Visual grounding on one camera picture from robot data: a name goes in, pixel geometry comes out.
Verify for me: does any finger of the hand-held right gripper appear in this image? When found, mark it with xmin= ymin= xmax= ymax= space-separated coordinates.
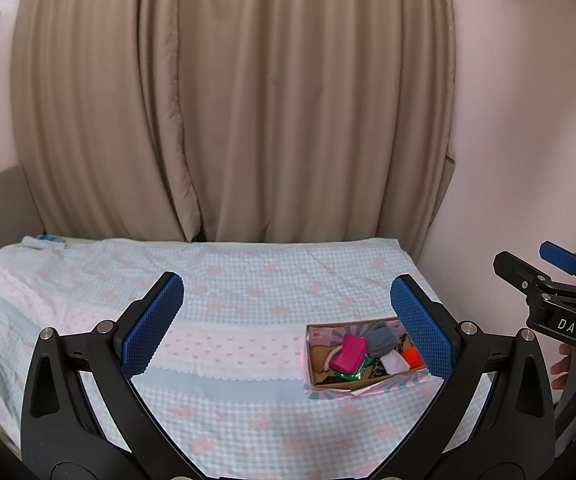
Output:
xmin=493 ymin=251 xmax=555 ymax=306
xmin=539 ymin=241 xmax=576 ymax=287

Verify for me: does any patterned cardboard box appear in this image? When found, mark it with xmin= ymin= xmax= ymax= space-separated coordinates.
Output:
xmin=300 ymin=317 xmax=431 ymax=401

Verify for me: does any green packet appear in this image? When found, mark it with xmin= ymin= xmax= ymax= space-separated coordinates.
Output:
xmin=335 ymin=360 xmax=375 ymax=380

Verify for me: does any beige curtain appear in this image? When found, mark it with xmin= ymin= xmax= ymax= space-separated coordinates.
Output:
xmin=10 ymin=0 xmax=457 ymax=244

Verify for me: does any grey sock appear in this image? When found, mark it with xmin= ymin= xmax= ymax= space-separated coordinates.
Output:
xmin=365 ymin=321 xmax=401 ymax=361

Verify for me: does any checkered bow-print blanket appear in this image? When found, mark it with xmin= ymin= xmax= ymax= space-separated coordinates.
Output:
xmin=0 ymin=235 xmax=500 ymax=480

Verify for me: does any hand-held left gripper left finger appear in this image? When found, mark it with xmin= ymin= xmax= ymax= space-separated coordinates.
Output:
xmin=20 ymin=271 xmax=205 ymax=480

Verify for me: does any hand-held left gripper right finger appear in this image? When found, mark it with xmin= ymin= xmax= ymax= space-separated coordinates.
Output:
xmin=368 ymin=274 xmax=557 ymax=480

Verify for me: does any white cloth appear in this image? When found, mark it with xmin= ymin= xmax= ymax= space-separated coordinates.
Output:
xmin=380 ymin=350 xmax=411 ymax=375

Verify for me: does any black cloth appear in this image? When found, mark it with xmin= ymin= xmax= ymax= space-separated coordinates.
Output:
xmin=363 ymin=359 xmax=389 ymax=384

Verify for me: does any magenta zip pouch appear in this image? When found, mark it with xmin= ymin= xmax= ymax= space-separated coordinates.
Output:
xmin=329 ymin=334 xmax=369 ymax=374

